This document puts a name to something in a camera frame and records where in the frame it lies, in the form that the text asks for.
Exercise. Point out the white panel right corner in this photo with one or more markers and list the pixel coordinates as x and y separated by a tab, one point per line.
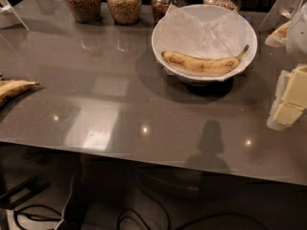
282	9

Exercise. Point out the white paper liner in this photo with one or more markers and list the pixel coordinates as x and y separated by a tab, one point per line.
198	32

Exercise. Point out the glass jar of colourful cereal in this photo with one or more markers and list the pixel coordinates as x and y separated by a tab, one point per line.
125	12

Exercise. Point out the glass jar of brown grains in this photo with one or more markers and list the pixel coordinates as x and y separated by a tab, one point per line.
166	0

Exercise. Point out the white bowl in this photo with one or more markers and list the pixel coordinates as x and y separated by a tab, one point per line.
204	32

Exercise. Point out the banana piece at right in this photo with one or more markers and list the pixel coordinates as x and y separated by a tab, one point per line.
278	37

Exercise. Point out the white stand left corner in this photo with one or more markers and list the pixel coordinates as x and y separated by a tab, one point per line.
9	17

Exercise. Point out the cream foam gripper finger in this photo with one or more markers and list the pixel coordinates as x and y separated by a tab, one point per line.
290	98

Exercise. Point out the banana at left edge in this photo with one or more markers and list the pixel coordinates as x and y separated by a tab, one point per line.
10	89

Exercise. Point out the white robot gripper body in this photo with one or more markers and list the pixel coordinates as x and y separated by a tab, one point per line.
297	37

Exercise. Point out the yellow banana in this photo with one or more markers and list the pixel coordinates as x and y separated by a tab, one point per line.
208	67

